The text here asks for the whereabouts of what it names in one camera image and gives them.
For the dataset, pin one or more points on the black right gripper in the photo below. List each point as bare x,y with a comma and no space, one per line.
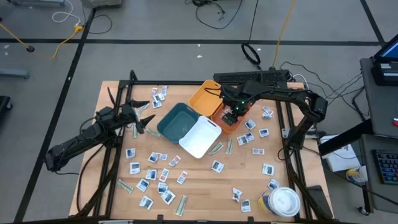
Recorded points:
236,99

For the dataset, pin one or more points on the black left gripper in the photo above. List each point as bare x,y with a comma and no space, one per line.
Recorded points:
127,115

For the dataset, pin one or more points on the green striped bandage strip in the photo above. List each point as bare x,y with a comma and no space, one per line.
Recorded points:
142,109
229,146
125,185
153,133
181,205
134,130
215,148

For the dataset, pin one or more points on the white plastic bin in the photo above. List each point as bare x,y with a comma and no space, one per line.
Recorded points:
199,138

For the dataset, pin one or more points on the teal plastic bin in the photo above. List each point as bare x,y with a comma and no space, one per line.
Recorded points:
177,124

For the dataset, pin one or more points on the wipes canister white lid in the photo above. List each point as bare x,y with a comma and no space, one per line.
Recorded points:
283,202

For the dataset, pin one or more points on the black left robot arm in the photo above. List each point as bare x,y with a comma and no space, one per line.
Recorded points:
77,140

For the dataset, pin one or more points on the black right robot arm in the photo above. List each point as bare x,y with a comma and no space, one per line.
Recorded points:
280,93

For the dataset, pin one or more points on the orange plastic bin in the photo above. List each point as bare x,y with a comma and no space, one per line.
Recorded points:
217,117

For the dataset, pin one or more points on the yellow plastic bin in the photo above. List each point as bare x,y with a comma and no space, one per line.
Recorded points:
203,99

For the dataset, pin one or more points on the white box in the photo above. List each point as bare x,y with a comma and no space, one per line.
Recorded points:
339,158

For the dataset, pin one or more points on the black desk bar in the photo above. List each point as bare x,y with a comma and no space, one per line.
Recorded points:
345,138

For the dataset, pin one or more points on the grey box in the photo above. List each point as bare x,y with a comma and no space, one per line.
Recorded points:
101,3

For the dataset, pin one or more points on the black flat pad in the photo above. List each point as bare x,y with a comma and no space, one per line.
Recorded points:
320,199

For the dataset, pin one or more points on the black floor puck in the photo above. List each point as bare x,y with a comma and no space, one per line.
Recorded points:
30,48

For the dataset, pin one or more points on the grey foot bar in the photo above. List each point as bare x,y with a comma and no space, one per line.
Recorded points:
14,73

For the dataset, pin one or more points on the black chair base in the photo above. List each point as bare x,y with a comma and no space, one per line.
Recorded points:
3,105

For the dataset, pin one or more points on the small wipes canister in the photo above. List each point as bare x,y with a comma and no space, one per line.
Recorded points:
357,175

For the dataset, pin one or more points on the grey long bar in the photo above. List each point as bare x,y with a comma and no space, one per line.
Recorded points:
37,2

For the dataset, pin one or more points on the black laptop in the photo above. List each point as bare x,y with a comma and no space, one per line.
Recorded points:
385,74

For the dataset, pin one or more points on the black keyboard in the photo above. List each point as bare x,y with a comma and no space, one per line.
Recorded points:
387,166

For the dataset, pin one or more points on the grey desk with keyboard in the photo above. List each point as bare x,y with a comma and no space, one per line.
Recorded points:
385,196

